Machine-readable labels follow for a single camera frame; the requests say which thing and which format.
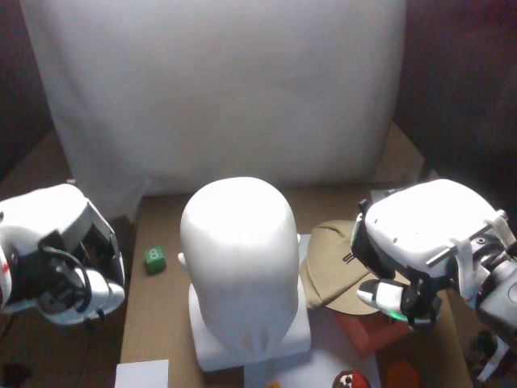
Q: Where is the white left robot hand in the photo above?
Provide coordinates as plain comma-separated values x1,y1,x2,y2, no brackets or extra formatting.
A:
0,183,126,327

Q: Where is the small white paper sheet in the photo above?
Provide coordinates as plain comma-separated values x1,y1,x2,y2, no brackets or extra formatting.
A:
116,359,170,388

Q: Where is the white backdrop sheet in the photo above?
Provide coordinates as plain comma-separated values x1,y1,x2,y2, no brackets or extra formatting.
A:
19,0,407,221

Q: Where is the orange-red box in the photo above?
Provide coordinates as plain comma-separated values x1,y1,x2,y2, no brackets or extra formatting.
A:
334,310,410,359

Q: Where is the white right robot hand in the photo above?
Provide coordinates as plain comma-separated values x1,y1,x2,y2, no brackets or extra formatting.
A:
350,179,502,330

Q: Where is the tan baseball cap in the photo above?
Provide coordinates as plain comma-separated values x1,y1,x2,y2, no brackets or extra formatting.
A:
299,220,409,315

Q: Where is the orange toy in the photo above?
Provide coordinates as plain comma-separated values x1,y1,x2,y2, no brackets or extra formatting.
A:
385,360,421,388

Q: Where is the white mannequin head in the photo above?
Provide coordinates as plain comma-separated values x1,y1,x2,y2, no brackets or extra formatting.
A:
177,176,312,372

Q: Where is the red toy with eyes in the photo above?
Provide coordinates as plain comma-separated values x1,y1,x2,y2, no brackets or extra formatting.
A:
332,369,372,388

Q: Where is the brown cardboard sheet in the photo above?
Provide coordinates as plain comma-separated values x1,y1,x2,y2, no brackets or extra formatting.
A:
120,120,473,388

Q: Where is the green number cube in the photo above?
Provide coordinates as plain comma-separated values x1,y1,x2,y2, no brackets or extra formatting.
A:
144,245,167,276

